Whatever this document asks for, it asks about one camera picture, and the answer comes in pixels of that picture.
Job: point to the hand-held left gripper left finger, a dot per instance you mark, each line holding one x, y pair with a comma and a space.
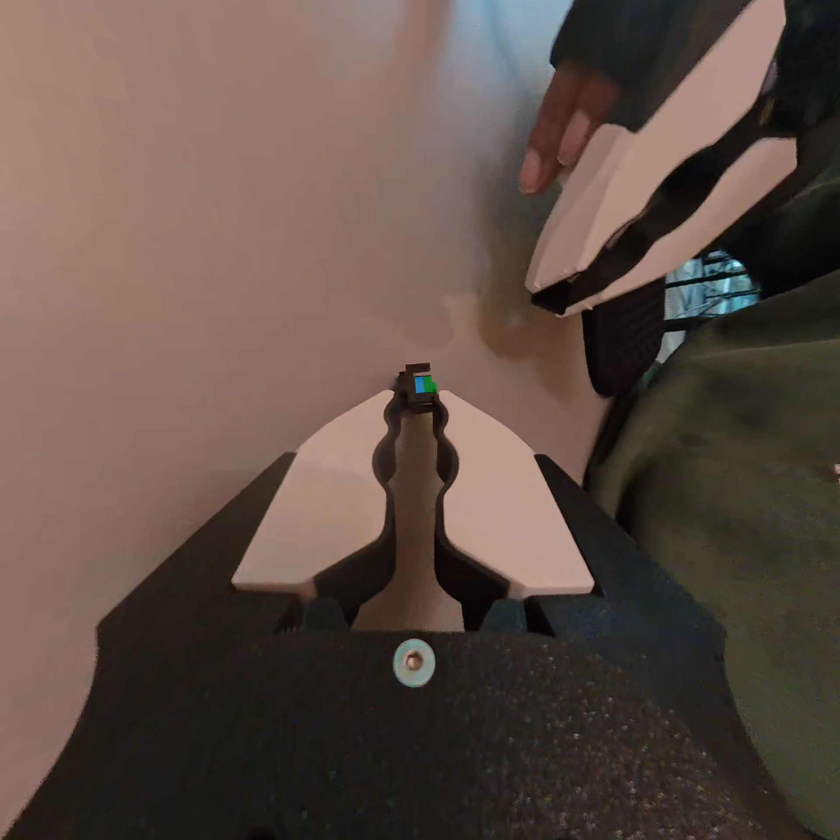
315, 512

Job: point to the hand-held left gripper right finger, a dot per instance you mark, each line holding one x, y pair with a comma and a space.
512, 512

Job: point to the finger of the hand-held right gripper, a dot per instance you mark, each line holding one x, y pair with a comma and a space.
656, 118
735, 197

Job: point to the small black toy cube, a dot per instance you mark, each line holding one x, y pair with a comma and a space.
420, 384

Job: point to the grey desk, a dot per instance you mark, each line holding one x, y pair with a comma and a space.
197, 262

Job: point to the person's right hand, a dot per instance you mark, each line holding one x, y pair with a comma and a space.
564, 118

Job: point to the black mesh armrest pad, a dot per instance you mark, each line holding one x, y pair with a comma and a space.
623, 341

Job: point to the green hoodie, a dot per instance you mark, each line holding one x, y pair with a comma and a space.
722, 525

